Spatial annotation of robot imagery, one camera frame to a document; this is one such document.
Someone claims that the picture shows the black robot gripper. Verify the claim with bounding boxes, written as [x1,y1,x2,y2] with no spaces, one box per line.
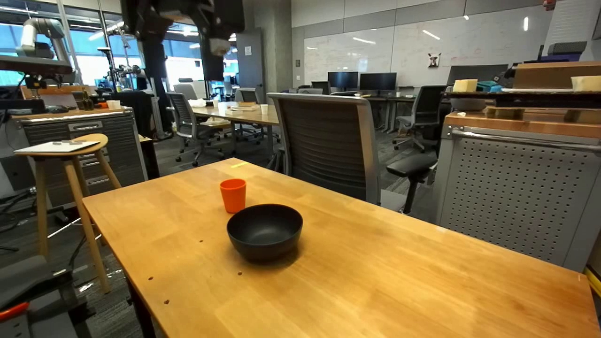
[120,0,246,85]

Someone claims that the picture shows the orange plastic cup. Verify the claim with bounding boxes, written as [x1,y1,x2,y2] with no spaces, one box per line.
[218,177,248,217]

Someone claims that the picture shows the black bowl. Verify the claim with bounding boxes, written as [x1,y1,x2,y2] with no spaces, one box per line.
[225,204,304,266]

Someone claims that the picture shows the gray swivel office chair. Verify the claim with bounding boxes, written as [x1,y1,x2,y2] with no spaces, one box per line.
[163,91,235,168]

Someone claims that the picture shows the gray door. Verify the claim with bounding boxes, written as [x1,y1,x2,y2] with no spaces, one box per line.
[235,29,267,91]

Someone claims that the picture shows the light wooden office desk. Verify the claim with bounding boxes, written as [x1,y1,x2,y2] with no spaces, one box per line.
[188,100,282,130]

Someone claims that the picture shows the gray drawer cabinet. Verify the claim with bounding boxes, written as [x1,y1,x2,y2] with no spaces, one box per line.
[11,108,150,209]

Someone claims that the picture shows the white paper sheet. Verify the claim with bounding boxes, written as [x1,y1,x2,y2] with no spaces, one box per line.
[13,138,101,159]

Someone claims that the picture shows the white ventilation tube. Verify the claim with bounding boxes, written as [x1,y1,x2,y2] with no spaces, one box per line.
[17,18,64,55]

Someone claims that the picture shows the wooden round stool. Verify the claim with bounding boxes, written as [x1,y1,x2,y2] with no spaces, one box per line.
[13,132,124,297]

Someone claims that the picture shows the black computer monitor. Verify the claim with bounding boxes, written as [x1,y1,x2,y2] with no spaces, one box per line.
[327,70,361,97]
[359,72,398,95]

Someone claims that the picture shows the gray mesh office chair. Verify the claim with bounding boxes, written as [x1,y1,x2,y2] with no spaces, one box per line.
[267,93,439,217]

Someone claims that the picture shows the black office chair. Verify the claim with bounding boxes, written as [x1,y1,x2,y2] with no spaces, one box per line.
[392,85,449,155]

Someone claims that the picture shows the beige foam block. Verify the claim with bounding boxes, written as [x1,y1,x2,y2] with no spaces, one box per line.
[451,78,479,97]
[569,74,601,95]

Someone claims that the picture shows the dark laptop screen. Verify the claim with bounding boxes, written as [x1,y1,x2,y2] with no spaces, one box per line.
[445,63,511,89]

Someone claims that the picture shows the gray perforated metal cart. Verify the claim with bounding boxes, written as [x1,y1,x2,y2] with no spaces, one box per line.
[434,123,601,275]

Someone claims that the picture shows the wooden box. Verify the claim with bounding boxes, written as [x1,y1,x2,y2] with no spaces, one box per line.
[511,61,601,91]

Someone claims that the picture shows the large wall whiteboard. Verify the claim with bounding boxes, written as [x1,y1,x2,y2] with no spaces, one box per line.
[302,6,554,91]

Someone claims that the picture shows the red handled tool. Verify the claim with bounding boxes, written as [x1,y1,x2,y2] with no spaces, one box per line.
[0,301,32,326]

